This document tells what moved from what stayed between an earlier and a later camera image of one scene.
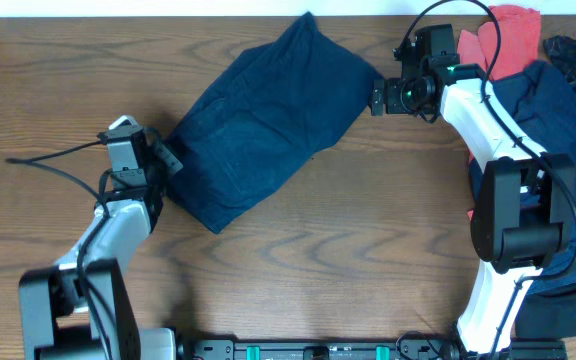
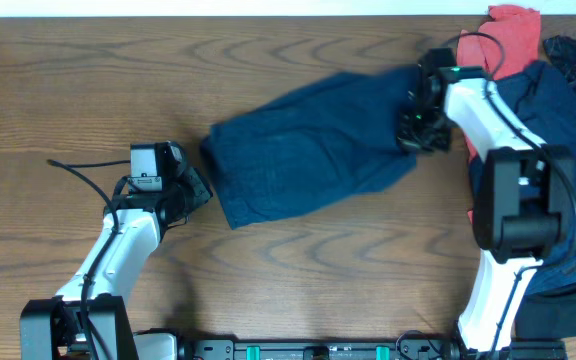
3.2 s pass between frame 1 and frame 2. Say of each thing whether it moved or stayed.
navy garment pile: stayed
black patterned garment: stayed
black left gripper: moved
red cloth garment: stayed
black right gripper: moved
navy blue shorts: moved
